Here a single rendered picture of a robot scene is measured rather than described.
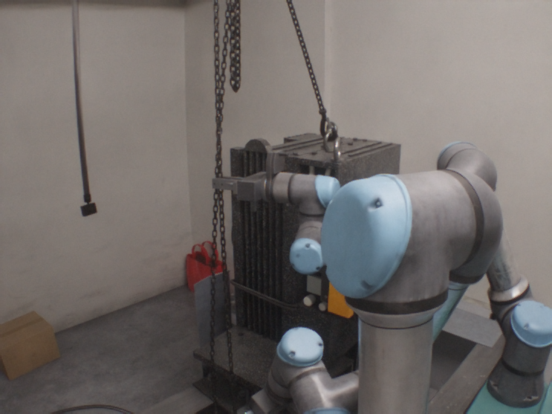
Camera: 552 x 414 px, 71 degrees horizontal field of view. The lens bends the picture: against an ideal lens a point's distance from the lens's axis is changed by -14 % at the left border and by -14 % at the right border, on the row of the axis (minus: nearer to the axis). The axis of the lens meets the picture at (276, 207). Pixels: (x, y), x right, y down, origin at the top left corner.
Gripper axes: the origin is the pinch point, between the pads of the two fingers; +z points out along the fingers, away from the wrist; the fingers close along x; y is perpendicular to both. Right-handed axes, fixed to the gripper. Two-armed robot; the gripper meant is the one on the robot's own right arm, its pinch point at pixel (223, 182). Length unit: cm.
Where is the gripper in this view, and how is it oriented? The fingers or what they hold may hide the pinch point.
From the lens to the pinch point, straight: 118.6
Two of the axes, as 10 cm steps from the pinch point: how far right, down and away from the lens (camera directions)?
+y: 0.1, 9.7, 2.6
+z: -9.0, -1.0, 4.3
